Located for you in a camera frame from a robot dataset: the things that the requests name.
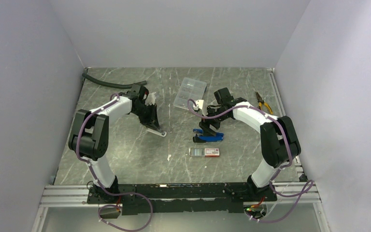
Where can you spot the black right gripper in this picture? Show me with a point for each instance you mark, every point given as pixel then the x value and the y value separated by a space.
pixel 205 124

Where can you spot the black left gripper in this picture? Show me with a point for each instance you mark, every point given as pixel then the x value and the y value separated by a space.
pixel 152 121

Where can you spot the blue black stapler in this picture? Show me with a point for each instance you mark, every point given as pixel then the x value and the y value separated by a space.
pixel 199 137

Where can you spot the small beige white stapler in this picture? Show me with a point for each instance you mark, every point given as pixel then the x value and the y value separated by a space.
pixel 158 132

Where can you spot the red white staples box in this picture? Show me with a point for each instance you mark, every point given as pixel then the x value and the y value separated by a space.
pixel 204 152

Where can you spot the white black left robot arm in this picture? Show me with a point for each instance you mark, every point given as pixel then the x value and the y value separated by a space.
pixel 89 134

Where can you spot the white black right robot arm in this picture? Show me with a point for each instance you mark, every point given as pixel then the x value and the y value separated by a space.
pixel 278 138

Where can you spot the clear plastic screw organizer box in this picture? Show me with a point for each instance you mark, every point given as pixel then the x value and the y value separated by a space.
pixel 189 89

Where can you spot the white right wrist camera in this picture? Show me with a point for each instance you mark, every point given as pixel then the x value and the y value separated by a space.
pixel 200 105

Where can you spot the yellow handled pliers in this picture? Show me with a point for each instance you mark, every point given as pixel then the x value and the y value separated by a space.
pixel 262 105

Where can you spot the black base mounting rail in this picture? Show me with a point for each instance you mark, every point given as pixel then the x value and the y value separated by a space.
pixel 192 197

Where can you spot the aluminium frame rail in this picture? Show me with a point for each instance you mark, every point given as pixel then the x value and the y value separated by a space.
pixel 77 195

